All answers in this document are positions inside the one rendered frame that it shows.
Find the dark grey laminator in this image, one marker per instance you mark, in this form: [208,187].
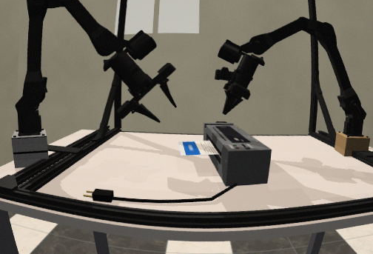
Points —
[242,160]

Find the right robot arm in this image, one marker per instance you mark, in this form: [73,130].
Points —
[105,43]

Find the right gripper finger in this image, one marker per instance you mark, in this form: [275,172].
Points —
[143,110]
[165,89]

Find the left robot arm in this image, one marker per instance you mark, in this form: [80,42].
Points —
[325,34]

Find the white laminated sheet with blue panel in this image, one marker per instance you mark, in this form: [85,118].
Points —
[196,148]

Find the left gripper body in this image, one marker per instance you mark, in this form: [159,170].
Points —
[243,78]

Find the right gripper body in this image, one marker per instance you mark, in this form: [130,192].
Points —
[135,79]

